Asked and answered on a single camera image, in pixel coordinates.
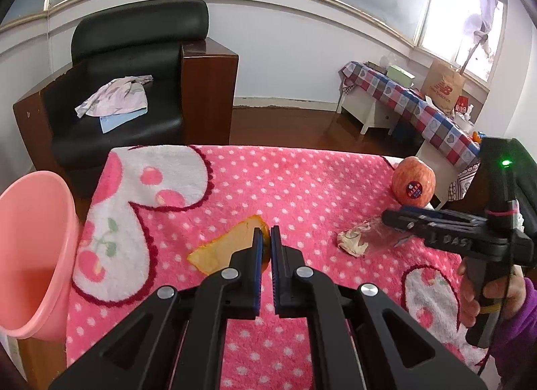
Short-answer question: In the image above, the checked tablecloth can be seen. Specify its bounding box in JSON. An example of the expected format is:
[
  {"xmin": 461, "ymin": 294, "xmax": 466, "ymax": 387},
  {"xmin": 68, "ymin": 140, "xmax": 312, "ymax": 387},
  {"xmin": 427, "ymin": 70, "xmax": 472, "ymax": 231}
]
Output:
[{"xmin": 339, "ymin": 61, "xmax": 481, "ymax": 168}]

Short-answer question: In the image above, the pale green box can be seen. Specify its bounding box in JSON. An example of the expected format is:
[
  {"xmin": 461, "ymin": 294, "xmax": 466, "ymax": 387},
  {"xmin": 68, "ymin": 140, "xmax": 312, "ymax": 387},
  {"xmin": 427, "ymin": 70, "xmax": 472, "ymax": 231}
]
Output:
[{"xmin": 386, "ymin": 65, "xmax": 416, "ymax": 84}]

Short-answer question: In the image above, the person's right hand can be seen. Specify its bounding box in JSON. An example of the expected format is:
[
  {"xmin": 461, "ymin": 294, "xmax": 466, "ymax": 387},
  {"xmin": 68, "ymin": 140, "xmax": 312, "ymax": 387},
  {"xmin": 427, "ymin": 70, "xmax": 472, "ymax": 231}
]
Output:
[{"xmin": 457, "ymin": 258, "xmax": 531, "ymax": 328}]

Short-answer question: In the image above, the red apple with sticker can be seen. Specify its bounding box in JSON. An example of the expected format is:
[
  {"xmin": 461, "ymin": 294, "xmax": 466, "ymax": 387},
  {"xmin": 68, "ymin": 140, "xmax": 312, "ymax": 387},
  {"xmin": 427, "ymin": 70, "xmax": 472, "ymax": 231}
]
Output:
[{"xmin": 391, "ymin": 156, "xmax": 437, "ymax": 208}]

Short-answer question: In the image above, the white side table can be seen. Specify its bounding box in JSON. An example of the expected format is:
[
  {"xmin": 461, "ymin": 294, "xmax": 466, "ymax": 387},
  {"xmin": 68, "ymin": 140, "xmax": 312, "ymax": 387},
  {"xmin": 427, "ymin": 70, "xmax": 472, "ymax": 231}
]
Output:
[{"xmin": 336, "ymin": 88, "xmax": 458, "ymax": 202}]

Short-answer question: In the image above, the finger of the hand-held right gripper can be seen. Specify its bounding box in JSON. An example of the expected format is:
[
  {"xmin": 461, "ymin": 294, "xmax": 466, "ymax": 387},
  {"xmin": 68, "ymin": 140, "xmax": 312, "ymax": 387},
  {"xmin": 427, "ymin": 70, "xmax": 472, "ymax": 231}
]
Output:
[
  {"xmin": 400, "ymin": 205, "xmax": 487, "ymax": 223},
  {"xmin": 381, "ymin": 209, "xmax": 445, "ymax": 248}
]

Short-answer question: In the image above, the slice of bread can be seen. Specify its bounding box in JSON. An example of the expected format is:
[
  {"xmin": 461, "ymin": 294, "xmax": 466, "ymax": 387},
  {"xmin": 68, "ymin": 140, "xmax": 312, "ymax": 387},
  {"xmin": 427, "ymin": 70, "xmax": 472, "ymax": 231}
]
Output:
[{"xmin": 187, "ymin": 214, "xmax": 271, "ymax": 277}]

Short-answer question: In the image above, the person's right forearm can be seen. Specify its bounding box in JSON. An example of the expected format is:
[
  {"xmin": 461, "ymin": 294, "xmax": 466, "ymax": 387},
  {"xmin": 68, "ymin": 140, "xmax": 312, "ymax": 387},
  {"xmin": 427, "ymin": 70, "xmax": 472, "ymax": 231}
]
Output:
[{"xmin": 489, "ymin": 277, "xmax": 537, "ymax": 378}]

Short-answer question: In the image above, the light blue paper sheet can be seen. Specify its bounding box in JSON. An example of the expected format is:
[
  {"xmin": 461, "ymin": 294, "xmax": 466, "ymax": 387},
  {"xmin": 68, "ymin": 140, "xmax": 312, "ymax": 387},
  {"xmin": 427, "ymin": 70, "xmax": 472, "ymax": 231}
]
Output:
[{"xmin": 99, "ymin": 107, "xmax": 148, "ymax": 134}]

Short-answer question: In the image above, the brown paper bag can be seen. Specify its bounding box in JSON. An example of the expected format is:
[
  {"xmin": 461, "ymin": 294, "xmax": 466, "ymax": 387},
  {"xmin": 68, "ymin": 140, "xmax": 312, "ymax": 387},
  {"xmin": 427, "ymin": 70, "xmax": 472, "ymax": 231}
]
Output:
[{"xmin": 421, "ymin": 58, "xmax": 466, "ymax": 111}]

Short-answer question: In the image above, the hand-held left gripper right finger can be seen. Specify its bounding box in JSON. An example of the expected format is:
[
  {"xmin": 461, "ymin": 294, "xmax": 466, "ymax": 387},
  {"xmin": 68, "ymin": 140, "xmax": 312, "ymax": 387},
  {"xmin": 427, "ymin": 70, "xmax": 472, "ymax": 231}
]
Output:
[{"xmin": 270, "ymin": 226, "xmax": 489, "ymax": 390}]

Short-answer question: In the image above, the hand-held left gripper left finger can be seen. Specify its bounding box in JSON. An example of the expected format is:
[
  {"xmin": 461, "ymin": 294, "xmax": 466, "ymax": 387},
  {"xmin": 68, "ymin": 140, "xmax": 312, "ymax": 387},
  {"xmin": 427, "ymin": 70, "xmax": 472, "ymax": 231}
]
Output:
[{"xmin": 48, "ymin": 226, "xmax": 265, "ymax": 390}]

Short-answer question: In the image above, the white wrapper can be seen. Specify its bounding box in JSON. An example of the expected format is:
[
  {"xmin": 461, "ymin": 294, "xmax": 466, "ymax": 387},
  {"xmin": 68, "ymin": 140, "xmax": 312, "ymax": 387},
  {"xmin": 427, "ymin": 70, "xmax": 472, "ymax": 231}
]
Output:
[{"xmin": 336, "ymin": 222, "xmax": 374, "ymax": 257}]

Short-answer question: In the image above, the clear plastic film piece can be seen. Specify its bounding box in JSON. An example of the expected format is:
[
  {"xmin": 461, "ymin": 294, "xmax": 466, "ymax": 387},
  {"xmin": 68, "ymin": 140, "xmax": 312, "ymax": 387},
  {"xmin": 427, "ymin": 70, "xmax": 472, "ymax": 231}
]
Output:
[{"xmin": 365, "ymin": 222, "xmax": 420, "ymax": 256}]

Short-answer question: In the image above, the patterned lace cloth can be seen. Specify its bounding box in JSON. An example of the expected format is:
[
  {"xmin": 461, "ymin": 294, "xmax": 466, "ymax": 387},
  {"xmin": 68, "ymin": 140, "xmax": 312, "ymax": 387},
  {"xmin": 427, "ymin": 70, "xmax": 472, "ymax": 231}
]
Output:
[{"xmin": 447, "ymin": 161, "xmax": 481, "ymax": 202}]

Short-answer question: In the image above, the pink polka dot blanket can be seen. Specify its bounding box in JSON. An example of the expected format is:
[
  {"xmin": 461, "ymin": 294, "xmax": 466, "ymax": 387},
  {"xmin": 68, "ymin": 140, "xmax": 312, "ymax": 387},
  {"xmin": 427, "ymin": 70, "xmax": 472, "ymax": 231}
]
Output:
[{"xmin": 65, "ymin": 144, "xmax": 489, "ymax": 390}]

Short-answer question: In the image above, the black leather armchair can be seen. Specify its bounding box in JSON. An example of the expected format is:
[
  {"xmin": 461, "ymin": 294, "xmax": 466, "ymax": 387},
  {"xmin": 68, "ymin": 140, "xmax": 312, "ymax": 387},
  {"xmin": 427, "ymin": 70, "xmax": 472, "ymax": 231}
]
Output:
[{"xmin": 12, "ymin": 0, "xmax": 240, "ymax": 198}]

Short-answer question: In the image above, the dark furniture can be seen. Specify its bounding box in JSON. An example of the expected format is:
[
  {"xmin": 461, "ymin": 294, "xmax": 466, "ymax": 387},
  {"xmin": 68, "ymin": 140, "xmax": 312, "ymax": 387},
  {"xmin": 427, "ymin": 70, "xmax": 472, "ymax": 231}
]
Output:
[{"xmin": 516, "ymin": 138, "xmax": 537, "ymax": 223}]

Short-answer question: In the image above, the hanging white garment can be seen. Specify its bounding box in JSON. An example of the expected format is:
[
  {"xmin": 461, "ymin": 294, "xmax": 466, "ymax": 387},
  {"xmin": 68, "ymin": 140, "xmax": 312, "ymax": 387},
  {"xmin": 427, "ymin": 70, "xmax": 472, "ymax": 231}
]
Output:
[{"xmin": 461, "ymin": 0, "xmax": 504, "ymax": 55}]

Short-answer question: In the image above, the pink plastic basin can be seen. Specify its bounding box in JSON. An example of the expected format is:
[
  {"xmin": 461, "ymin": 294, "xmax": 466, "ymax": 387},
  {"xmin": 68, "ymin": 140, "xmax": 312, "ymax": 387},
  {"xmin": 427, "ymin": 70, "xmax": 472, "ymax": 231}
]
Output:
[{"xmin": 0, "ymin": 170, "xmax": 80, "ymax": 340}]

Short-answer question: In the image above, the pale floral cloth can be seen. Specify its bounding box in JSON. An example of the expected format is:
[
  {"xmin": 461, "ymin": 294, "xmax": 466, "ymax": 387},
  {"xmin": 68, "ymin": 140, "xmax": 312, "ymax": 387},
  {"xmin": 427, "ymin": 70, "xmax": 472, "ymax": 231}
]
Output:
[{"xmin": 75, "ymin": 75, "xmax": 154, "ymax": 119}]

